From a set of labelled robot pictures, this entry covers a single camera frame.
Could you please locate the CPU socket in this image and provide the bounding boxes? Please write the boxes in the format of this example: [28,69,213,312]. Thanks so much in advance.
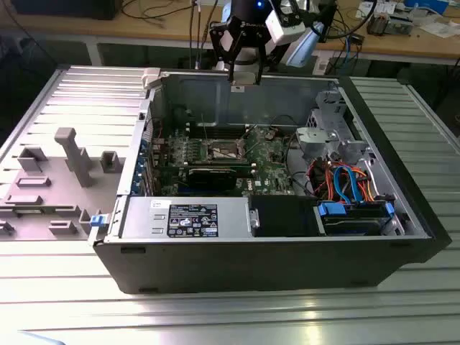
[204,138,247,162]

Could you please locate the metal heat sink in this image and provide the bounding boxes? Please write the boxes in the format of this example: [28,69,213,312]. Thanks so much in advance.
[365,10,392,36]

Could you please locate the orange wire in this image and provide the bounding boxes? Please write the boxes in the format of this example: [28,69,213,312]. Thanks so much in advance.
[357,164,379,203]

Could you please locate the beige case latch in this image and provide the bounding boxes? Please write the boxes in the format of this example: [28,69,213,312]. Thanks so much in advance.
[142,67,162,91]

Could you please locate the white papers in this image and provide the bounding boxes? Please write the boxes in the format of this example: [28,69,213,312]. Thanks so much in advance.
[418,20,460,39]

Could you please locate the grey device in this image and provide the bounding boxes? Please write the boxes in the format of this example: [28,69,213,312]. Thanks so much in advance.
[390,13,414,36]

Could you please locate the blue wire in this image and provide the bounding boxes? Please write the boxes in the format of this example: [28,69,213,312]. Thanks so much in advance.
[333,166,364,205]

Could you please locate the black PC case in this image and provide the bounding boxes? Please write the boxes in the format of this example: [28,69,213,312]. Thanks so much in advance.
[88,66,453,295]

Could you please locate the black desktop box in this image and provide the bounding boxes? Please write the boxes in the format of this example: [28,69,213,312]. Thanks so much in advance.
[318,1,339,43]

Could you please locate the grey parts rack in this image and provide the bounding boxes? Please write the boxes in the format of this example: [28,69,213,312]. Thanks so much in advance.
[0,127,127,242]

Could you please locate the metal socket cover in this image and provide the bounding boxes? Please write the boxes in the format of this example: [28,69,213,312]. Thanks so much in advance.
[233,137,249,161]

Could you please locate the silver power supply unit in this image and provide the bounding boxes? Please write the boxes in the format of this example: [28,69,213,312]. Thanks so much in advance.
[120,196,252,241]

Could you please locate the white card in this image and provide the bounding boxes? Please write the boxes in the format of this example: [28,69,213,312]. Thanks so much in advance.
[356,1,377,19]

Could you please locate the red wire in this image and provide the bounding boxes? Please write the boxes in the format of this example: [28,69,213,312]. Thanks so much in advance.
[304,159,325,198]

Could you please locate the black monitor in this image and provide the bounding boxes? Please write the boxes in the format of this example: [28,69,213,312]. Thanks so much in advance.
[12,0,118,21]

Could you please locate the hard disk in blue carrier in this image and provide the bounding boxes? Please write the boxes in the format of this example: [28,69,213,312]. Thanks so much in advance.
[314,201,396,236]

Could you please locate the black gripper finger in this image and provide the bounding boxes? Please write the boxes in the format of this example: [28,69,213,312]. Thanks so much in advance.
[209,21,241,84]
[255,35,270,86]

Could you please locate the blue box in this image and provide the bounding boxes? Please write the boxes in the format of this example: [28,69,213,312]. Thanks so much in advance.
[404,0,450,15]

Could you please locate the wooden desk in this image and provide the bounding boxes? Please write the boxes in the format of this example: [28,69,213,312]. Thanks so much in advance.
[0,0,460,60]

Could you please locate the blue cable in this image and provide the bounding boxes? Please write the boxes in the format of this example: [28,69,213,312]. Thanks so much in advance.
[343,30,357,73]

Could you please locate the black wire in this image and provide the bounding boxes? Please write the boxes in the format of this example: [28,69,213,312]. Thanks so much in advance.
[285,135,311,198]

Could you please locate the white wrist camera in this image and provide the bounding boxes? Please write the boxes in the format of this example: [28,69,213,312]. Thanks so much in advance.
[264,9,306,46]

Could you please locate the green motherboard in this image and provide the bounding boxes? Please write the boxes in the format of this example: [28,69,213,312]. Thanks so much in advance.
[143,124,299,197]

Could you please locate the black graphics card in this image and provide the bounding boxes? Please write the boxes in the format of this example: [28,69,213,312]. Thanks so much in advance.
[178,160,252,191]

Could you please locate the silver disk bay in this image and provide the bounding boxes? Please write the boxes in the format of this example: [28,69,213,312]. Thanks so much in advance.
[295,81,371,162]

